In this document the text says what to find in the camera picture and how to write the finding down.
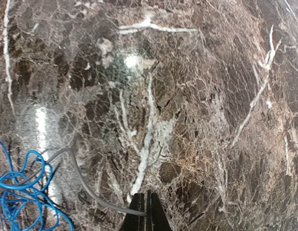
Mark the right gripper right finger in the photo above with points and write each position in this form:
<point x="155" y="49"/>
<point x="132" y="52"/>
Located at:
<point x="156" y="218"/>

